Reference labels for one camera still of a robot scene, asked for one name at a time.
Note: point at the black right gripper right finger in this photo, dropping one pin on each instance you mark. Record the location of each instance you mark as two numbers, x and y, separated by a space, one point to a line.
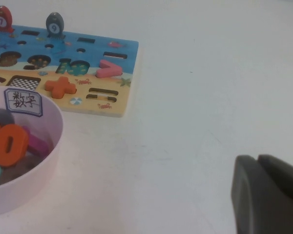
285 180

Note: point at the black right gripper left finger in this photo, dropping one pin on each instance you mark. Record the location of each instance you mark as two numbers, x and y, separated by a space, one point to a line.
254 207

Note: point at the pink greater-than sign piece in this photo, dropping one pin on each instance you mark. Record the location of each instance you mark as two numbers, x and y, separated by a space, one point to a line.
107 72

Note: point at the pink plastic bowl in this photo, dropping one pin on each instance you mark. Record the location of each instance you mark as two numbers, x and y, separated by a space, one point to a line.
39 175

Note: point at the colourful wooden puzzle board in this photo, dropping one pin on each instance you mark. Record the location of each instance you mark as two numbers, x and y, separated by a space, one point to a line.
92 52

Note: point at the magenta wooden number piece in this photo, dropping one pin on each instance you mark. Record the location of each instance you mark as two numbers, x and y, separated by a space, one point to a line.
37 146

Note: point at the orange plus sign piece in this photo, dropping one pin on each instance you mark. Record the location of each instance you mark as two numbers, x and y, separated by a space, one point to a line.
59 86

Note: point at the grey wooden number piece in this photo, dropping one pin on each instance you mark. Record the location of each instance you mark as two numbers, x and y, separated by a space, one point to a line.
2 117

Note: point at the grey fish piece number nine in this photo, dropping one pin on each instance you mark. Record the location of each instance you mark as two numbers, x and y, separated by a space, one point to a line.
54 23

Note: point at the red fish piece number seven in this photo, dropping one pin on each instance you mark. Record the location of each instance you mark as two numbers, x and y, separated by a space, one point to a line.
1 17

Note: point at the white handwritten paper label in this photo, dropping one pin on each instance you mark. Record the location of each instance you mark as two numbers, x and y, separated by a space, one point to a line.
23 102

